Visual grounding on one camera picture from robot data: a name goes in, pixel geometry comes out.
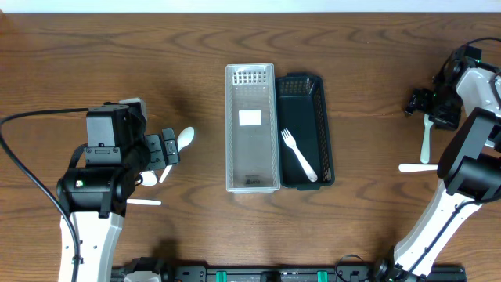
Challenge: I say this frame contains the white plastic fork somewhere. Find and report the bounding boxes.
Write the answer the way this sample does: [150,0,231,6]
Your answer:
[398,163,438,173]
[280,128,318,183]

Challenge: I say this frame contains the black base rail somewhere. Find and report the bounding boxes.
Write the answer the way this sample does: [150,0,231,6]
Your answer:
[110,258,467,282]

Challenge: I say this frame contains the clear plastic basket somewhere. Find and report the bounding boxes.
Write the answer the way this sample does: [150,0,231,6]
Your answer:
[225,63,280,193]

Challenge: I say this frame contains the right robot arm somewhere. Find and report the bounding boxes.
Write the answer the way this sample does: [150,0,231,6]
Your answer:
[179,43,500,281]

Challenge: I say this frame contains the dark green plastic basket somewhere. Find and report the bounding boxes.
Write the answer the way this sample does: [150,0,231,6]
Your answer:
[275,73,335,190]

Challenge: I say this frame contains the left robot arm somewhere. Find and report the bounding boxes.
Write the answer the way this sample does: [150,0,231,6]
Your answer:
[57,98,178,281]

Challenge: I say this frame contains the mint green plastic fork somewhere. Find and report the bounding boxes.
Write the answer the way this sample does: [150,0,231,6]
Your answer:
[420,114,434,164]

